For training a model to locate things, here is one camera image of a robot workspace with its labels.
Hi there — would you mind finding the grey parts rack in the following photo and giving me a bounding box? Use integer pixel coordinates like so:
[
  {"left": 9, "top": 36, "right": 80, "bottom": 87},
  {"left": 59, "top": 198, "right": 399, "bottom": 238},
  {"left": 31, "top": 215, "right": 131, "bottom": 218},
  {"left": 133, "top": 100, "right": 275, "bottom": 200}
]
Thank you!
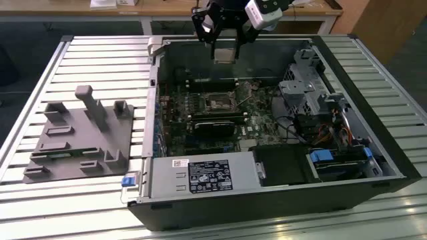
[{"left": 21, "top": 84, "right": 136, "bottom": 185}]

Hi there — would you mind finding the silver power supply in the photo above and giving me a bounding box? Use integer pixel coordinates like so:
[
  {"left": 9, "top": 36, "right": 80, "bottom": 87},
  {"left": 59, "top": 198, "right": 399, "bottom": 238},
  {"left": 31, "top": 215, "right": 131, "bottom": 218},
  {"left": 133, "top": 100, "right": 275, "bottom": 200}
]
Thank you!
[{"left": 145, "top": 156, "right": 265, "bottom": 199}]

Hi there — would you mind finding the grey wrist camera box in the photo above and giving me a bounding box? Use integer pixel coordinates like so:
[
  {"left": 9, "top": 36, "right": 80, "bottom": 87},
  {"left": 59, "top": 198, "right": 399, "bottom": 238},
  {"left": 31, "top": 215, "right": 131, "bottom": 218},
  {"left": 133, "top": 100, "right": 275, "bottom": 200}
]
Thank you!
[{"left": 200, "top": 16, "right": 215, "bottom": 33}]

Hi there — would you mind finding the black PC case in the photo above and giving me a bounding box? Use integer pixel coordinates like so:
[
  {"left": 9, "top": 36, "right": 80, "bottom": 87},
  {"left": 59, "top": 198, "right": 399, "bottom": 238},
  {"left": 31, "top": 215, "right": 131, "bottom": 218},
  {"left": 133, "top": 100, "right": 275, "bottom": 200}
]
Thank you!
[{"left": 125, "top": 33, "right": 422, "bottom": 232}]

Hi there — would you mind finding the blue case latch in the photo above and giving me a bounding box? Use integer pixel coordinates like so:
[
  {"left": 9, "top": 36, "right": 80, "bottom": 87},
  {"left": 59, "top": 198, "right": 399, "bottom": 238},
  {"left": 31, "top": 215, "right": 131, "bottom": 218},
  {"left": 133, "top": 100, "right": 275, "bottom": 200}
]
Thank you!
[{"left": 120, "top": 176, "right": 139, "bottom": 188}]

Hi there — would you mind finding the wooden cabinet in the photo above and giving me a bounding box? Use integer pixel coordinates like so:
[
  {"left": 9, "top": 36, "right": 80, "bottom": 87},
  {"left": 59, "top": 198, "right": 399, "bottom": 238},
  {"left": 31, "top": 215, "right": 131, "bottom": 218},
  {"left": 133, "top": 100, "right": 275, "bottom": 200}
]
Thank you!
[{"left": 331, "top": 0, "right": 427, "bottom": 66}]

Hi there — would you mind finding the black graphics card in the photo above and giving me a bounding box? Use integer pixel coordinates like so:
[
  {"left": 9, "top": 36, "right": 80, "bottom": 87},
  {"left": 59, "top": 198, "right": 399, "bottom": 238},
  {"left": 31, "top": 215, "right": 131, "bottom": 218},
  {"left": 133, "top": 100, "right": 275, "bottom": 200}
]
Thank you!
[{"left": 189, "top": 120, "right": 237, "bottom": 138}]

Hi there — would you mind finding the wooden desk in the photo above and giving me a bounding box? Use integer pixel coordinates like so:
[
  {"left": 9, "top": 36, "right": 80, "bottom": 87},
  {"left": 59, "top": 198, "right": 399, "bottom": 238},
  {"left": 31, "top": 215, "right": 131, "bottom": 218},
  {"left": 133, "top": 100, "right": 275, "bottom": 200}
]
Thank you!
[{"left": 0, "top": 0, "right": 344, "bottom": 36}]

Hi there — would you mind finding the orange yellow wire bundle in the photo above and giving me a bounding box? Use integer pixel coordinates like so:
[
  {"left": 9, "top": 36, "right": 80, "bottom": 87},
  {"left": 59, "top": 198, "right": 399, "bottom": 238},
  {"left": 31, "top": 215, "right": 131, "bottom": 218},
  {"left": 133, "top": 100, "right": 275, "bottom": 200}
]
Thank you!
[{"left": 316, "top": 123, "right": 356, "bottom": 145}]

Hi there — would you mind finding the silver chipset heatsink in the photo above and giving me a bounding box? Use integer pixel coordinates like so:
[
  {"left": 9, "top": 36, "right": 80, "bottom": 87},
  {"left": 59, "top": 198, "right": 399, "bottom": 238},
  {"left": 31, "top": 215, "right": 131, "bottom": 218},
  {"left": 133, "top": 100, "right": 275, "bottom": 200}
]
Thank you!
[{"left": 239, "top": 139, "right": 260, "bottom": 151}]

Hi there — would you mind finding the CPU socket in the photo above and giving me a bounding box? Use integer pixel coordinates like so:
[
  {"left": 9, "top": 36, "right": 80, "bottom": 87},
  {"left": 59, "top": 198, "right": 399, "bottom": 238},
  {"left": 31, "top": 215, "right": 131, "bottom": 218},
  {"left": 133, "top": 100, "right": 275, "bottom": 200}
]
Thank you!
[{"left": 201, "top": 90, "right": 241, "bottom": 114}]

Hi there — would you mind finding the blue disk carrier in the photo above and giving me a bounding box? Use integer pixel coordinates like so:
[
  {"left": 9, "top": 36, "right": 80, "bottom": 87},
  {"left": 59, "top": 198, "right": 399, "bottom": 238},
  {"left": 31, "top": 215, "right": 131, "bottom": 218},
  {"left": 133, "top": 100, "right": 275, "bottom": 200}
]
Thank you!
[{"left": 307, "top": 148, "right": 375, "bottom": 181}]

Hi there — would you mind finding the silver metal drive cage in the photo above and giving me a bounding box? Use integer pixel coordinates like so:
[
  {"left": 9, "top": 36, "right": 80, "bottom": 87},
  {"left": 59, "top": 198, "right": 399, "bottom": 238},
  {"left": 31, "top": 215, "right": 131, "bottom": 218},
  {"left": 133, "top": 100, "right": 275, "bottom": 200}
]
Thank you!
[{"left": 277, "top": 48, "right": 345, "bottom": 116}]

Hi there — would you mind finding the black power cable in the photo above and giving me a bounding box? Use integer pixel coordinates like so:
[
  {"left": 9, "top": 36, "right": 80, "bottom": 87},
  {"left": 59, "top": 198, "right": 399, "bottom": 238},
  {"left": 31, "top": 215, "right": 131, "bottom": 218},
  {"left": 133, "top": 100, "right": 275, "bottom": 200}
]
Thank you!
[{"left": 275, "top": 115, "right": 316, "bottom": 146}]

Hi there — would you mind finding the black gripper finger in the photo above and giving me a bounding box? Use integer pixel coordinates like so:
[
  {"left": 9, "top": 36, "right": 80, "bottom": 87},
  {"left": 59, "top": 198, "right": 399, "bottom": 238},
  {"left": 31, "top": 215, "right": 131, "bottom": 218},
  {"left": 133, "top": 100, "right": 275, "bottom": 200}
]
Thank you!
[
  {"left": 232, "top": 14, "right": 257, "bottom": 61},
  {"left": 191, "top": 4, "right": 224, "bottom": 60}
]

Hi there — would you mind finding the green motherboard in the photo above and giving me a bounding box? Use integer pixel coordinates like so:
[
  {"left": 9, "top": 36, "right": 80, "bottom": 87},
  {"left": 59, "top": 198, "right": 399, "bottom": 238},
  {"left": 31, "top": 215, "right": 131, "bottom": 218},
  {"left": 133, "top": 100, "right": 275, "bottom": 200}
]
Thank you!
[{"left": 156, "top": 79, "right": 293, "bottom": 157}]

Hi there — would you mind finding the silver CPU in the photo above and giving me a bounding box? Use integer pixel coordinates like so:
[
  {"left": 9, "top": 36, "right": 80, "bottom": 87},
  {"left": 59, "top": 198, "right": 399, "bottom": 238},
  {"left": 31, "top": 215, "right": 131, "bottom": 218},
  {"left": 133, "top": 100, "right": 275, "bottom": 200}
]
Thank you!
[{"left": 212, "top": 47, "right": 237, "bottom": 65}]

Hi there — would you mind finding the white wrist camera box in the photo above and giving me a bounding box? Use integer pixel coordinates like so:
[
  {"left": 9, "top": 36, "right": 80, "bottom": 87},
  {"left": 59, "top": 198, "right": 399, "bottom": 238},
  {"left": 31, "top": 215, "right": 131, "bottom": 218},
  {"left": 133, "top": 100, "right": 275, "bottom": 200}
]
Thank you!
[{"left": 244, "top": 0, "right": 288, "bottom": 33}]

